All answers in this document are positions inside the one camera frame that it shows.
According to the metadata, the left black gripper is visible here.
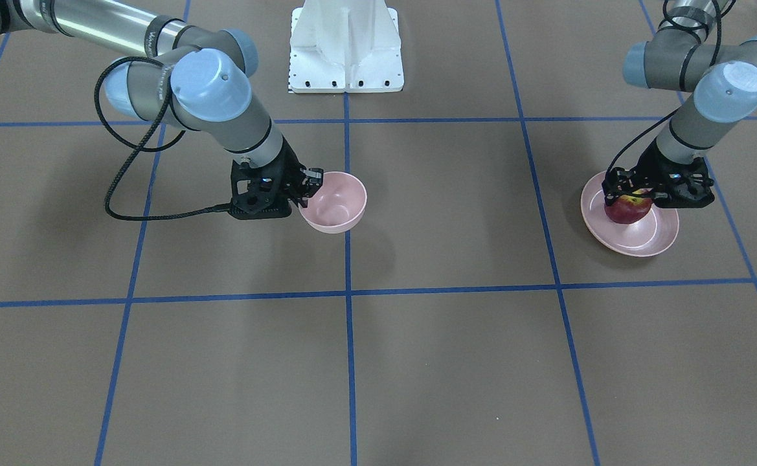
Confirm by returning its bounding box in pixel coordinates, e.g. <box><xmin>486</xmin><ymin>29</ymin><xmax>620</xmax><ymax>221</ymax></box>
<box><xmin>602</xmin><ymin>146</ymin><xmax>716</xmax><ymax>209</ymax></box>

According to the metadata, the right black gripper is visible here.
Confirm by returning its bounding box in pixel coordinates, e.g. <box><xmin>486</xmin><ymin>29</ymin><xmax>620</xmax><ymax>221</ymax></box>
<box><xmin>232</xmin><ymin>144</ymin><xmax>324</xmax><ymax>214</ymax></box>

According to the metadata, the red apple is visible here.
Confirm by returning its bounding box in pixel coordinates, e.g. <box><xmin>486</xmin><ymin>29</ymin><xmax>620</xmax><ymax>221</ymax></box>
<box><xmin>604</xmin><ymin>197</ymin><xmax>651</xmax><ymax>225</ymax></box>

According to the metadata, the pink bowl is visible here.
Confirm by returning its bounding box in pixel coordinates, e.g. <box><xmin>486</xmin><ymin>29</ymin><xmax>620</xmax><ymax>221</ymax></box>
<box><xmin>299</xmin><ymin>172</ymin><xmax>368</xmax><ymax>235</ymax></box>

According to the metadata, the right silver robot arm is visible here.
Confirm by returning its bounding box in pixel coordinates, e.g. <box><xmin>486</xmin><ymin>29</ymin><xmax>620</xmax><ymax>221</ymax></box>
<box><xmin>0</xmin><ymin>1</ymin><xmax>324</xmax><ymax>220</ymax></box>

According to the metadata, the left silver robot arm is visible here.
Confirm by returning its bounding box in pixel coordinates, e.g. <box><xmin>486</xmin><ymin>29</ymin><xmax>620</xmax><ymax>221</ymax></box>
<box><xmin>602</xmin><ymin>1</ymin><xmax>757</xmax><ymax>209</ymax></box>

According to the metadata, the pink plate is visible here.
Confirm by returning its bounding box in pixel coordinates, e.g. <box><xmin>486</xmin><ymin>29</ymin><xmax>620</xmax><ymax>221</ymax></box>
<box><xmin>580</xmin><ymin>172</ymin><xmax>679</xmax><ymax>258</ymax></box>

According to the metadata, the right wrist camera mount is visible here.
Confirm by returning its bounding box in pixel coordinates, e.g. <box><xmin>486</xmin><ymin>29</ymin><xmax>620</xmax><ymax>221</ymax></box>
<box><xmin>229</xmin><ymin>176</ymin><xmax>292</xmax><ymax>220</ymax></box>

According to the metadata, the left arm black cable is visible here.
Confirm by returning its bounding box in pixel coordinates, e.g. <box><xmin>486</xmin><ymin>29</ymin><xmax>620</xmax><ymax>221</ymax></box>
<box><xmin>605</xmin><ymin>0</ymin><xmax>738</xmax><ymax>175</ymax></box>

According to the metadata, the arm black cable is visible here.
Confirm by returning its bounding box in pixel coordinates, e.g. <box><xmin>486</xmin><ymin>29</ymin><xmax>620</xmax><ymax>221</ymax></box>
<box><xmin>605</xmin><ymin>0</ymin><xmax>738</xmax><ymax>175</ymax></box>
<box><xmin>94</xmin><ymin>56</ymin><xmax>236</xmax><ymax>222</ymax></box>

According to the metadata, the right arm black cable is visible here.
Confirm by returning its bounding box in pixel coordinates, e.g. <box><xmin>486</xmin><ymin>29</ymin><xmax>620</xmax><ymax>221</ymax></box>
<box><xmin>94</xmin><ymin>56</ymin><xmax>236</xmax><ymax>222</ymax></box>

